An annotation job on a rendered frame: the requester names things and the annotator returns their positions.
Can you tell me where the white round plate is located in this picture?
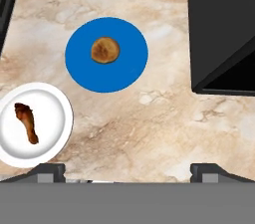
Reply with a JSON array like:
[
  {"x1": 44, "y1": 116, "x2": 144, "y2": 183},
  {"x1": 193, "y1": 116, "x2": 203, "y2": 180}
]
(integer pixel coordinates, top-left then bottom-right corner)
[{"x1": 0, "y1": 82, "x2": 75, "y2": 169}]

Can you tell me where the blue round plate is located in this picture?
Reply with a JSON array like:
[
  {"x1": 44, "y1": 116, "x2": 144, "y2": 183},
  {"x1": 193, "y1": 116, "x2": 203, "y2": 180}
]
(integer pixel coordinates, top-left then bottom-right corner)
[{"x1": 64, "y1": 16, "x2": 149, "y2": 94}]

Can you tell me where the black toaster oven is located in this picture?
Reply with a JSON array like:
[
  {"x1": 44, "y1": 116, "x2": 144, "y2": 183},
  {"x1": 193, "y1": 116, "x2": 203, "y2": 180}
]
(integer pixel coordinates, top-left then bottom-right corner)
[{"x1": 187, "y1": 0, "x2": 255, "y2": 98}]

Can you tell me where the round brown bread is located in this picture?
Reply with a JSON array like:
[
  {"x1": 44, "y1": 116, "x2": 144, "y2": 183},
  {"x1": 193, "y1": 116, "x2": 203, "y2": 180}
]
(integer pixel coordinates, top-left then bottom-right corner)
[{"x1": 91, "y1": 36, "x2": 121, "y2": 65}]

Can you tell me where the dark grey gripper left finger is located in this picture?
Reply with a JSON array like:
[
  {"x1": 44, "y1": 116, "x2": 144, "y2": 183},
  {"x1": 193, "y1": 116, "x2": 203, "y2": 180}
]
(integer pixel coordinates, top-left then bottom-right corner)
[{"x1": 2, "y1": 163, "x2": 67, "y2": 184}]

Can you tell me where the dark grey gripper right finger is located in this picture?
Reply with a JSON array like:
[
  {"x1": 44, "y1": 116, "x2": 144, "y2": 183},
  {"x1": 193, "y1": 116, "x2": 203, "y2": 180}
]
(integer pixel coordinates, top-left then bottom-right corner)
[{"x1": 189, "y1": 163, "x2": 254, "y2": 184}]

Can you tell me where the brown chicken drumstick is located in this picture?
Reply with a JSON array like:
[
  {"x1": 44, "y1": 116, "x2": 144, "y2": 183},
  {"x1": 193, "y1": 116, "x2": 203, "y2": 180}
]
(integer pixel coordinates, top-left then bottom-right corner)
[{"x1": 13, "y1": 102, "x2": 40, "y2": 145}]

